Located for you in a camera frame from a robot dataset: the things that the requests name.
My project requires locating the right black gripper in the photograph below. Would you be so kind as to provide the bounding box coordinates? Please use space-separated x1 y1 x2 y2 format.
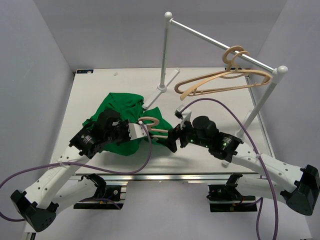
162 116 211 153

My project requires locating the beige wooden hanger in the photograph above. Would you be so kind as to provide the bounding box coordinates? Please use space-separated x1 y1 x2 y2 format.
179 51 273 101
174 45 273 100
138 116 172 141

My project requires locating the green t shirt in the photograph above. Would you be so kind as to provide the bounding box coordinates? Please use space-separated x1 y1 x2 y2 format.
82 93 172 156

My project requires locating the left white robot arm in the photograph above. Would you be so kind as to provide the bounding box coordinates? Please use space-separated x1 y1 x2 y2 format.
10 108 135 233

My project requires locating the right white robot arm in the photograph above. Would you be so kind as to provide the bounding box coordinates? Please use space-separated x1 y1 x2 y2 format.
164 116 320 216

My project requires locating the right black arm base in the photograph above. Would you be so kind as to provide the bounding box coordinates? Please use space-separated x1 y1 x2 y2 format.
206 173 258 213

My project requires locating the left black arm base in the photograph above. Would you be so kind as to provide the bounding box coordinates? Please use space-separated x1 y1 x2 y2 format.
73 173 127 210

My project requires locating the blue label sticker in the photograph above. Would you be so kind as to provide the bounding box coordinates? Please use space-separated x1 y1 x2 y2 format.
76 69 94 74

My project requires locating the white clothes rack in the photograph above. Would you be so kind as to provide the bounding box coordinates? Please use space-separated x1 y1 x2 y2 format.
142 11 288 138

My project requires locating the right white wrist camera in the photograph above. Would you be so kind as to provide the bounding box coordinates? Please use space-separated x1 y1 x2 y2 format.
174 104 192 129

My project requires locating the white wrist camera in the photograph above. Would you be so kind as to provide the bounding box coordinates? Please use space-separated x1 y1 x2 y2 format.
128 123 148 141
174 104 192 129

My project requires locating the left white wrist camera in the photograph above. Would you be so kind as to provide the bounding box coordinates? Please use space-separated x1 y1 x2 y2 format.
128 123 148 141

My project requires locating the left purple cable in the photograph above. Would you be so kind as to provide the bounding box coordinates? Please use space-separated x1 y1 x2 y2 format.
0 119 152 223

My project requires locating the purple cable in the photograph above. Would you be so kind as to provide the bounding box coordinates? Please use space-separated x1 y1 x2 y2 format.
0 119 152 223
182 97 280 240

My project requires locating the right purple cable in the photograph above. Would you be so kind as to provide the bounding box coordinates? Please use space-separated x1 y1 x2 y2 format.
182 97 280 240

